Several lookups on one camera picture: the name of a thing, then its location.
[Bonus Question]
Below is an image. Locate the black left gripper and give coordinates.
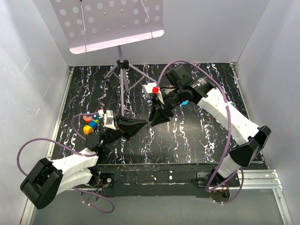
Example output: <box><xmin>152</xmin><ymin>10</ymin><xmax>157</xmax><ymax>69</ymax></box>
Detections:
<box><xmin>102</xmin><ymin>114</ymin><xmax>147</xmax><ymax>148</ymax></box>

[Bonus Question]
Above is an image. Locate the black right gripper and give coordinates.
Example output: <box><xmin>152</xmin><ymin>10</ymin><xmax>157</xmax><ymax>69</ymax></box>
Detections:
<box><xmin>148</xmin><ymin>86</ymin><xmax>185</xmax><ymax>127</ymax></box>

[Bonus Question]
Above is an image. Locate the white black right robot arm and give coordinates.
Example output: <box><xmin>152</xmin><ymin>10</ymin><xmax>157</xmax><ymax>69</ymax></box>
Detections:
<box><xmin>143</xmin><ymin>65</ymin><xmax>271</xmax><ymax>188</ymax></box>

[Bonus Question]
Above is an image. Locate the colourful toy block figure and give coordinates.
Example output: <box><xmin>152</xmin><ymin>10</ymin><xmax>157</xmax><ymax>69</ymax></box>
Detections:
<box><xmin>83</xmin><ymin>113</ymin><xmax>101</xmax><ymax>135</ymax></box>

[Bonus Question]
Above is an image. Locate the lilac perforated music stand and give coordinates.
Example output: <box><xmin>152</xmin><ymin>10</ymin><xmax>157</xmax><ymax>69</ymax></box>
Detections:
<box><xmin>51</xmin><ymin>0</ymin><xmax>164</xmax><ymax>114</ymax></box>

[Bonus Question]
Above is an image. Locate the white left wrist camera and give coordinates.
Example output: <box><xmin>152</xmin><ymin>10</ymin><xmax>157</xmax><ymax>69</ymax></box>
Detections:
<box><xmin>97</xmin><ymin>109</ymin><xmax>116</xmax><ymax>130</ymax></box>

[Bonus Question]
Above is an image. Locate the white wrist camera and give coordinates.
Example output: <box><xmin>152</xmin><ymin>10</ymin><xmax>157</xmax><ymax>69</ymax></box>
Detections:
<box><xmin>97</xmin><ymin>109</ymin><xmax>116</xmax><ymax>130</ymax></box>
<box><xmin>143</xmin><ymin>82</ymin><xmax>164</xmax><ymax>103</ymax></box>

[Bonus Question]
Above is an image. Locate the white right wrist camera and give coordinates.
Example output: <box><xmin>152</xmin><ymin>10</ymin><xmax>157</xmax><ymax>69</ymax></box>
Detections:
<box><xmin>143</xmin><ymin>82</ymin><xmax>164</xmax><ymax>103</ymax></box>

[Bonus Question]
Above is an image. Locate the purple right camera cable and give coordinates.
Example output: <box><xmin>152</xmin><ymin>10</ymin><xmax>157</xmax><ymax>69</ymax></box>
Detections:
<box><xmin>156</xmin><ymin>60</ymin><xmax>244</xmax><ymax>208</ymax></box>

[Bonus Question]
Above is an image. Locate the purple camera cable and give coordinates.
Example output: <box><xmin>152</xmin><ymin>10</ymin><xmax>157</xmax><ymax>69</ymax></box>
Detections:
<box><xmin>16</xmin><ymin>113</ymin><xmax>115</xmax><ymax>214</ymax></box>
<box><xmin>156</xmin><ymin>60</ymin><xmax>244</xmax><ymax>208</ymax></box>

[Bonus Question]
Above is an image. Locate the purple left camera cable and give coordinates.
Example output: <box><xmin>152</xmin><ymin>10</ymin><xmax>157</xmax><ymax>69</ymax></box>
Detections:
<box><xmin>16</xmin><ymin>113</ymin><xmax>115</xmax><ymax>214</ymax></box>

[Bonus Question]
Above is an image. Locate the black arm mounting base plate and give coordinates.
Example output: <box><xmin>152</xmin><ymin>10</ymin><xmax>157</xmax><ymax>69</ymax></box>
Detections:
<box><xmin>92</xmin><ymin>163</ymin><xmax>216</xmax><ymax>198</ymax></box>

